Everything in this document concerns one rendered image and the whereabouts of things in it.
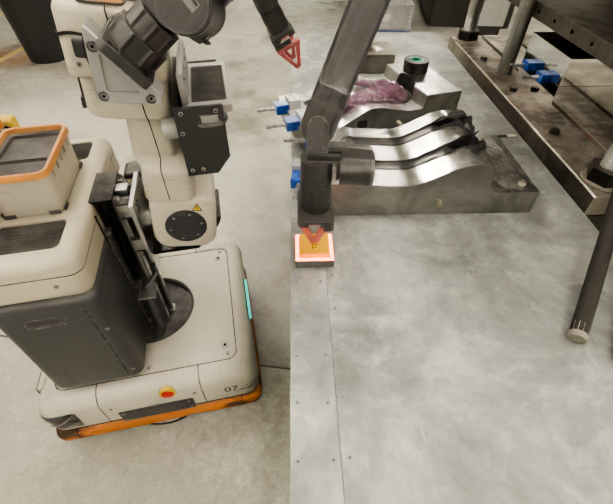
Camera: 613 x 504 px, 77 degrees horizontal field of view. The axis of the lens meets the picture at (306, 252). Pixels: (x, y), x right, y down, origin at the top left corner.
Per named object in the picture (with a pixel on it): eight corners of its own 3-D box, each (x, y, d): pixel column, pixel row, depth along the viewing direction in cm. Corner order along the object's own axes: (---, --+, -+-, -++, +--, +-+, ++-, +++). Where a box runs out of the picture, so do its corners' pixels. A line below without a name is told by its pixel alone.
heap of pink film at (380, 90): (337, 120, 113) (338, 94, 107) (316, 95, 125) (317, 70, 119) (416, 107, 119) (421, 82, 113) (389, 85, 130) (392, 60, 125)
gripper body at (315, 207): (330, 196, 79) (332, 164, 73) (333, 230, 71) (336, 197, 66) (298, 196, 78) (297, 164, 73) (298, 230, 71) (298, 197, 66)
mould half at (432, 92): (303, 151, 112) (302, 115, 104) (278, 112, 129) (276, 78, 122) (452, 124, 123) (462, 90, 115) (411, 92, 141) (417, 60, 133)
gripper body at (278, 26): (289, 23, 107) (276, -5, 101) (297, 34, 100) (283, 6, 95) (269, 36, 108) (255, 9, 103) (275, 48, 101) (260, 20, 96)
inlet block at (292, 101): (260, 123, 118) (258, 105, 114) (256, 115, 122) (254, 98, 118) (301, 116, 121) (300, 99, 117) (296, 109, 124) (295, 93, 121)
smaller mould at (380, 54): (342, 74, 152) (343, 55, 147) (338, 60, 163) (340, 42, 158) (392, 73, 153) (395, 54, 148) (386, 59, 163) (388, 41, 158)
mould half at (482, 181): (320, 215, 92) (322, 166, 82) (315, 156, 110) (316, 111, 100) (529, 212, 93) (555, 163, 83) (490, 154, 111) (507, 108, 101)
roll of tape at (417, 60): (409, 76, 123) (411, 65, 120) (398, 67, 128) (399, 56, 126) (432, 73, 124) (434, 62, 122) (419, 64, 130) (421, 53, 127)
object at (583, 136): (583, 215, 104) (598, 192, 98) (447, 48, 195) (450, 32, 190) (889, 210, 105) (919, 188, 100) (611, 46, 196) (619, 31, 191)
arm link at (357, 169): (309, 109, 68) (307, 116, 60) (375, 112, 68) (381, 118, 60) (307, 176, 73) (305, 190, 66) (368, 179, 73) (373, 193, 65)
